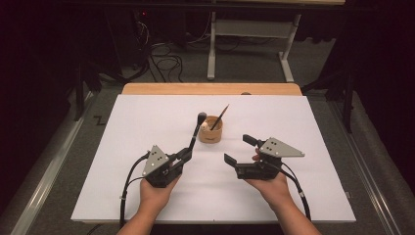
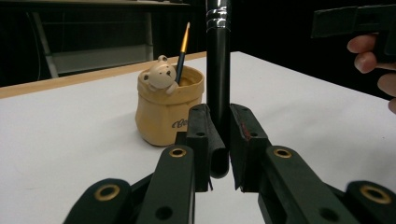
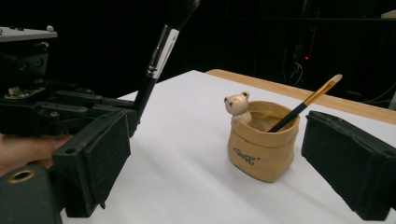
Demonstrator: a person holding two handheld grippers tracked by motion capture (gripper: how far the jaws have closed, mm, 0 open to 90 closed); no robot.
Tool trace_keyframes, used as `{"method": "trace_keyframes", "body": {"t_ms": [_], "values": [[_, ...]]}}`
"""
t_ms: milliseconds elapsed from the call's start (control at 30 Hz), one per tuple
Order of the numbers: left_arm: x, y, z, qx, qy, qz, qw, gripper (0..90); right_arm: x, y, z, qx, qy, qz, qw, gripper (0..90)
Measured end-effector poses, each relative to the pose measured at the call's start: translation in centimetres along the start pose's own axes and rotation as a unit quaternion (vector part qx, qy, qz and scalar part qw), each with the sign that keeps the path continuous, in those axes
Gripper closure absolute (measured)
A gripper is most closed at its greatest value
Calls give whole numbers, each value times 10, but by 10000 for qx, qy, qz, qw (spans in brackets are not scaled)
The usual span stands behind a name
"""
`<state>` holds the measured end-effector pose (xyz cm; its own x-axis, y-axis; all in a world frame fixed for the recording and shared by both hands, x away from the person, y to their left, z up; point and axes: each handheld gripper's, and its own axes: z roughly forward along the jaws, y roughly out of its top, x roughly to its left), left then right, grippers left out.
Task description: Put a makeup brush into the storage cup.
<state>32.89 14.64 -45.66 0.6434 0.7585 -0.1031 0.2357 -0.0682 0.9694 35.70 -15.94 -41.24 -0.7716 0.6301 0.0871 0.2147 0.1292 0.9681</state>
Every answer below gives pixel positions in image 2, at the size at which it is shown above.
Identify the yellow bear pen pot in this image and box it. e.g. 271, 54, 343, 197
134, 54, 205, 147

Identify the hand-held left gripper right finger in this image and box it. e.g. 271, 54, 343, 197
229, 104, 273, 193

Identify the white table cover sheet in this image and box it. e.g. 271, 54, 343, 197
0, 50, 396, 224

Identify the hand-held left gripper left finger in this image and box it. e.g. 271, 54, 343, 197
176, 103, 226, 193

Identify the white frame desk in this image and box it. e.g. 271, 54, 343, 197
0, 0, 191, 78

